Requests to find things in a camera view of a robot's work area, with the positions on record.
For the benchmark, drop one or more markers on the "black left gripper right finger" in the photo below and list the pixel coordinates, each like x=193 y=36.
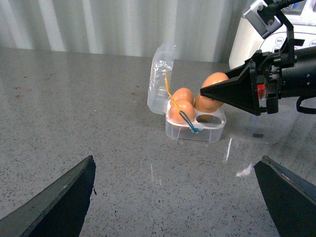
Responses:
x=290 y=199

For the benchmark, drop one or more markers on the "white Joyoung blender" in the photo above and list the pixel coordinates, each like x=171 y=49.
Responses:
x=302 y=16

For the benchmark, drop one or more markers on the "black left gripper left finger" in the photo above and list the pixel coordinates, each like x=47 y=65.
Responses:
x=57 y=211

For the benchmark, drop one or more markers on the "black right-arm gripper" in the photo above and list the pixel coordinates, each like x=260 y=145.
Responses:
x=256 y=86

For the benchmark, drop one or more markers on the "clear plastic egg box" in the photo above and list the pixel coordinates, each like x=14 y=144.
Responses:
x=205 y=126

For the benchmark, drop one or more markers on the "brown egg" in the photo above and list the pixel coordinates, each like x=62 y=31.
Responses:
x=215 y=78
x=183 y=105
x=185 y=94
x=207 y=105

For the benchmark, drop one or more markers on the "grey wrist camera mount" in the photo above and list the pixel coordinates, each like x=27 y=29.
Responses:
x=261 y=19

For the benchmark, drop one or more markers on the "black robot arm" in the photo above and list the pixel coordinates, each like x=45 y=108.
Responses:
x=57 y=108

